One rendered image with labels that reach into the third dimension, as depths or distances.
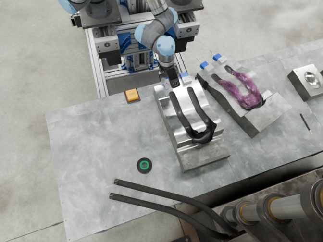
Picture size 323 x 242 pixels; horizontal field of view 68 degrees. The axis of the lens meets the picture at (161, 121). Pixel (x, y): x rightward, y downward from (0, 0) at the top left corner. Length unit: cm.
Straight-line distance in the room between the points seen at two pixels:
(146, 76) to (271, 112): 121
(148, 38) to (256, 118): 71
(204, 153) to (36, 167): 151
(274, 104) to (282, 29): 192
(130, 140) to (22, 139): 132
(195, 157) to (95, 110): 63
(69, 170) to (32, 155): 104
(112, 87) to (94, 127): 86
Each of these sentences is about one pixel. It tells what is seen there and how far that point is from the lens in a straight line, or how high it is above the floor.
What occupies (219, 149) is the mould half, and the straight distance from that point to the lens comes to 131.
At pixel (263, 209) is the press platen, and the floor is 129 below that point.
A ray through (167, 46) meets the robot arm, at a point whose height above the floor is 129.
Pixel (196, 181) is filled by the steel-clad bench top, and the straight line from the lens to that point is 130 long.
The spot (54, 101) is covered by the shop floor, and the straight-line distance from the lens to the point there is 251.
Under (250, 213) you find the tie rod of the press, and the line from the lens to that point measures 100.
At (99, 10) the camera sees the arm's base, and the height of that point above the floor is 109.
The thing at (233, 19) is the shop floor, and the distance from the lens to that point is 318.
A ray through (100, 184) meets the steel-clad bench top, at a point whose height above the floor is 80.
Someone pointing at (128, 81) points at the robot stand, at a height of 21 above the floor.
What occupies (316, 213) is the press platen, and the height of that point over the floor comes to 153.
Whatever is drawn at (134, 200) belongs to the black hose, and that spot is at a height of 85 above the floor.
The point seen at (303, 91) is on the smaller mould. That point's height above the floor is 84.
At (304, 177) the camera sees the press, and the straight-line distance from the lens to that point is 154.
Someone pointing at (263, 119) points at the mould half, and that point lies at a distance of 140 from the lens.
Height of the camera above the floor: 206
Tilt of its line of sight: 66 degrees down
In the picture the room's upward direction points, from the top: 6 degrees clockwise
